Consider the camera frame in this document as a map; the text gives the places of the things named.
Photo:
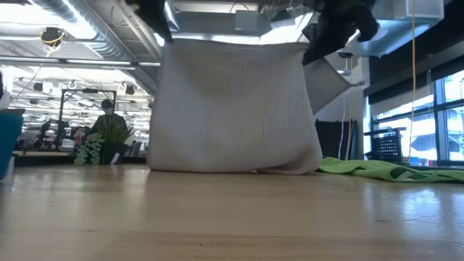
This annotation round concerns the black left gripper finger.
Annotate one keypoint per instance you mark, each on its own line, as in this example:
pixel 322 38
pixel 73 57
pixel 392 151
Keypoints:
pixel 154 14

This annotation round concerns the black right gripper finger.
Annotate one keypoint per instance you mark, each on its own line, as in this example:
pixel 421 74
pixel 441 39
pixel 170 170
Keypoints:
pixel 326 40

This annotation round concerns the grey waffle microfiber towel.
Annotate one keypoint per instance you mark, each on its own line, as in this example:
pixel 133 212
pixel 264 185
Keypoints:
pixel 232 108

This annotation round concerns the green microfiber towel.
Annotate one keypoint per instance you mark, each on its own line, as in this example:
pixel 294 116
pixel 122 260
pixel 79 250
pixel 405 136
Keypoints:
pixel 362 168

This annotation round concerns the blue plastic basket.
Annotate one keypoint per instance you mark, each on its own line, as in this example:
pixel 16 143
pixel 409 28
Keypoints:
pixel 9 145

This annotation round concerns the grey ceiling junction box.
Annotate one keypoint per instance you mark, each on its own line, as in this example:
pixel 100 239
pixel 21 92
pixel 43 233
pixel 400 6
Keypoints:
pixel 246 20

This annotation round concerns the black upright panel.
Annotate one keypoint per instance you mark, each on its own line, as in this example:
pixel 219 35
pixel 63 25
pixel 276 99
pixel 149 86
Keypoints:
pixel 328 139

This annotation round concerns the person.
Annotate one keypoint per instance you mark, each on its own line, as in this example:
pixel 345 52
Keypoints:
pixel 108 119

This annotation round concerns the black perforated crate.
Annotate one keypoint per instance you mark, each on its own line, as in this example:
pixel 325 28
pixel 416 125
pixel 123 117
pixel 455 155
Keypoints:
pixel 386 148

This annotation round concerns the potted succulent in black pot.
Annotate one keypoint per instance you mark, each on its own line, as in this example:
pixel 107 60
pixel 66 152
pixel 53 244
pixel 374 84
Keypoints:
pixel 112 152

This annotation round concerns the silver ceiling air duct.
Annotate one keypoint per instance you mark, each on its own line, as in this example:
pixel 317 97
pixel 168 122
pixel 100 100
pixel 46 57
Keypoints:
pixel 105 43

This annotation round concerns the black table edge rail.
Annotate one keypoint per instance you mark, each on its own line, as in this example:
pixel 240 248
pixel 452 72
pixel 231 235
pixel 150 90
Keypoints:
pixel 47 160

